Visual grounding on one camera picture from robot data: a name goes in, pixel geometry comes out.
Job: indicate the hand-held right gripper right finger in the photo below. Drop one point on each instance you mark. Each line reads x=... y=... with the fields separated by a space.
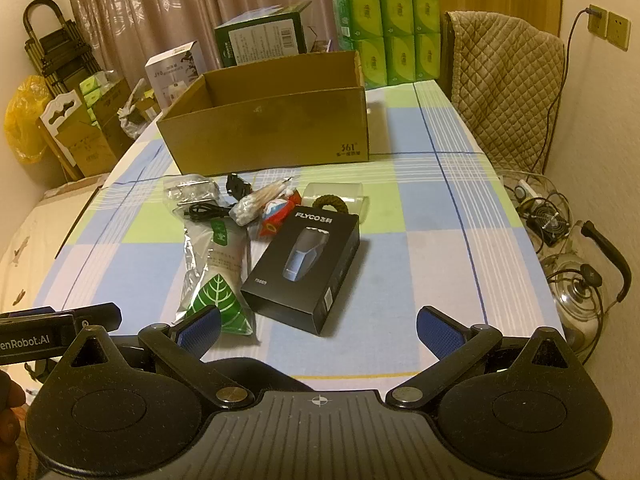
x=440 y=332

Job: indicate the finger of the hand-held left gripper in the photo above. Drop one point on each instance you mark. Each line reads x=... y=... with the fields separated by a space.
x=100 y=316

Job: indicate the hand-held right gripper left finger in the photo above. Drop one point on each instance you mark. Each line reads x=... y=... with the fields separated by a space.
x=200 y=330

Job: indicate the silver foil pouch green leaf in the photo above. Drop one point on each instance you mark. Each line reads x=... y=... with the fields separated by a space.
x=220 y=260

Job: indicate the black shaver box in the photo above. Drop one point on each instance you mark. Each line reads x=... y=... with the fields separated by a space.
x=300 y=270

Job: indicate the bag of cotton swabs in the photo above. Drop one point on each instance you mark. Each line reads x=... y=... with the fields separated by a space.
x=245 y=210

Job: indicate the red white small packet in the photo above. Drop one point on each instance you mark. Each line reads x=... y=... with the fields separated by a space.
x=275 y=212

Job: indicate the clear bag with metal part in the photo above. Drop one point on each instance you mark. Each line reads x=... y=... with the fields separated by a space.
x=190 y=190

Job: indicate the small black clip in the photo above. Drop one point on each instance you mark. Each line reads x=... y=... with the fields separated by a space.
x=237 y=183

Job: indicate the clear plastic cup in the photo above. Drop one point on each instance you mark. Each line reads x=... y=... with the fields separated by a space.
x=347 y=192

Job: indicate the cardboard box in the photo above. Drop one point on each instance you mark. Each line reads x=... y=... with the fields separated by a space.
x=260 y=130

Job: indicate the person's left hand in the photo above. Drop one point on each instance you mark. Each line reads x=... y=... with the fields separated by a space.
x=9 y=425

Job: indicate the small black fan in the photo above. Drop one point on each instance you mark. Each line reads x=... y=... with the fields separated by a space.
x=550 y=222

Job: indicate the small white device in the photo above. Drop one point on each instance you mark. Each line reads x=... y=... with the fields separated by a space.
x=527 y=190

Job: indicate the brown cardboard boxes on floor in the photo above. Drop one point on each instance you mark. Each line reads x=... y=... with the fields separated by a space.
x=85 y=145

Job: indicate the white plastic bag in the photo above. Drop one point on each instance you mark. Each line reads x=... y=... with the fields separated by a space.
x=132 y=115

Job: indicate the yellow plastic bag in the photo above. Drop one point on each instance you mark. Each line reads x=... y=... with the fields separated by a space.
x=25 y=120

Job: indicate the small green tissue packets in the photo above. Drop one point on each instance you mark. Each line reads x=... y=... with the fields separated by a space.
x=95 y=87

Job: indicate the white humidifier box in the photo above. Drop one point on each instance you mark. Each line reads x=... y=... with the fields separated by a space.
x=172 y=75

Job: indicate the chair with quilted cover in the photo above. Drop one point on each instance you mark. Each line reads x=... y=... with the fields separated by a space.
x=505 y=85

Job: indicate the black folding cart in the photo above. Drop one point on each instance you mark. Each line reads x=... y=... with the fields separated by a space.
x=60 y=45

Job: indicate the pack of green tissue packets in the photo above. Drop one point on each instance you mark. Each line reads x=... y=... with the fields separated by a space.
x=395 y=35

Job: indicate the dark green printed box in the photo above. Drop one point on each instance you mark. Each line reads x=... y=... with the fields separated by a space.
x=260 y=35

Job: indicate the beige patterned curtain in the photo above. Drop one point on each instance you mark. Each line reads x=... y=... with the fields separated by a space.
x=175 y=0

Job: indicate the wall socket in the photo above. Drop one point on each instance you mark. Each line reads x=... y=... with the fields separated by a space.
x=597 y=22
x=619 y=30

